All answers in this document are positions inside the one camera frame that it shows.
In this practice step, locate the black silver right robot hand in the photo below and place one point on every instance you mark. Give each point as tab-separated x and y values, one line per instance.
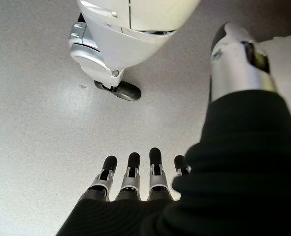
234	172

